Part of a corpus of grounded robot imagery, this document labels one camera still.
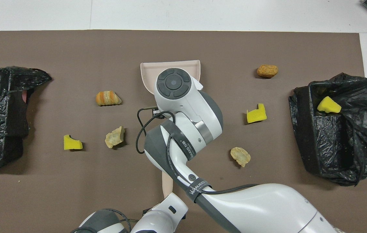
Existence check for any beige plastic dustpan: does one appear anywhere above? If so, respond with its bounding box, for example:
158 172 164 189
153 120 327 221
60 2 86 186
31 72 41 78
140 60 201 96

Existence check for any beige hand brush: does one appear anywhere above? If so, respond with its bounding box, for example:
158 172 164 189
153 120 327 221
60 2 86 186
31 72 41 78
162 170 174 198

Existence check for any pale dumpling toy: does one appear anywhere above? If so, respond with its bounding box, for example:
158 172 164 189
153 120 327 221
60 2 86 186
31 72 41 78
105 126 126 149
230 147 251 168

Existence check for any notched yellow sponge piece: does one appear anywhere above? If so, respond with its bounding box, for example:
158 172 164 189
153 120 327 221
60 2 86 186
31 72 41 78
247 103 267 124

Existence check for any orange striped croissant toy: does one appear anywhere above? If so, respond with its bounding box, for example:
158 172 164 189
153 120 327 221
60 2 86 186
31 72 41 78
96 91 122 106

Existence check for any brown nugget toy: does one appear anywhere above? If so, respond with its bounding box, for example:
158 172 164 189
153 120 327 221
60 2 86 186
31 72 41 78
257 64 279 78

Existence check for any small yellow sponge piece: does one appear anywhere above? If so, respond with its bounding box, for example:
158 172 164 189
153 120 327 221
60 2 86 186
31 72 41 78
63 135 83 150

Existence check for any black bag bin, yellow wedge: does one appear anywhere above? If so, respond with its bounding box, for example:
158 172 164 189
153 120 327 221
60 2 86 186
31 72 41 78
289 72 367 186

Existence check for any brown table mat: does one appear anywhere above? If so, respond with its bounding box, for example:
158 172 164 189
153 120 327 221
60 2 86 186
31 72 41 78
0 30 367 233

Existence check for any yellow wedge sponge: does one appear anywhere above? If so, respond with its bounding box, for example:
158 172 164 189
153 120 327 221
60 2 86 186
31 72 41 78
317 96 342 114

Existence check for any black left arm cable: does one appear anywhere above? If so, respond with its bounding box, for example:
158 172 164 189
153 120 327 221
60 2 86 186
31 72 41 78
72 208 138 233

